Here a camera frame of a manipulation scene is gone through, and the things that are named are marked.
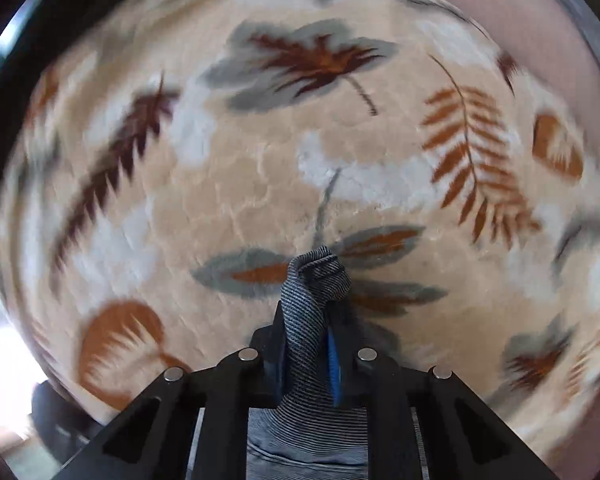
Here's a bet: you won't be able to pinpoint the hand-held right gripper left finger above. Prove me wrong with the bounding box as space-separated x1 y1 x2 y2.
52 301 289 480

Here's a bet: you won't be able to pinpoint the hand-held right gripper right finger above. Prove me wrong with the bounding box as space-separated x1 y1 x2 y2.
328 305 562 480

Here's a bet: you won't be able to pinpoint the blue denim pants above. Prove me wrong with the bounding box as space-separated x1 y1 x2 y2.
245 245 370 480

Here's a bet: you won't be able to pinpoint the cream leaf print blanket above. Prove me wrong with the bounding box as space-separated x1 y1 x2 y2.
0 0 600 456

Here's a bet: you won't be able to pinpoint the pink sofa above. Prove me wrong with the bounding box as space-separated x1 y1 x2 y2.
310 0 600 176

